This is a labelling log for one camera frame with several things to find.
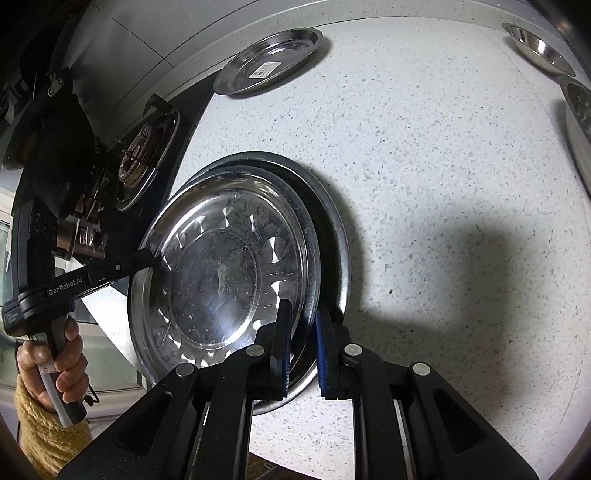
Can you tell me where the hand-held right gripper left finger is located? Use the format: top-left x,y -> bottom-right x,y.
58,299 -> 293,480

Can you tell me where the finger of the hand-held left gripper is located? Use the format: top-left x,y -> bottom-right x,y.
85,248 -> 158,289

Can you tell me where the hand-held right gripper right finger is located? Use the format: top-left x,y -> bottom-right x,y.
316,308 -> 539,480

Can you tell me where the large dark-rimmed steel plate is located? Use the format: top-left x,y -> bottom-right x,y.
178,151 -> 351,415

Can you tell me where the large steel bowl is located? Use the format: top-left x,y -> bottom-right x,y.
558,76 -> 591,197

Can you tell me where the small steel bowl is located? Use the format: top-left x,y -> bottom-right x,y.
502,23 -> 577,77

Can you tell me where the person's left hand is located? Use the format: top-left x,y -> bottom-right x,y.
17,318 -> 89,412

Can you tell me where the gas stove burner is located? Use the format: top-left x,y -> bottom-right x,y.
115,95 -> 181,212

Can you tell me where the black glass gas stove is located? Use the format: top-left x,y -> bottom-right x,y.
9,65 -> 214,305

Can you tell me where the small steel plate with label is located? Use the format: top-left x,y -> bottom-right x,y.
213,28 -> 324,97

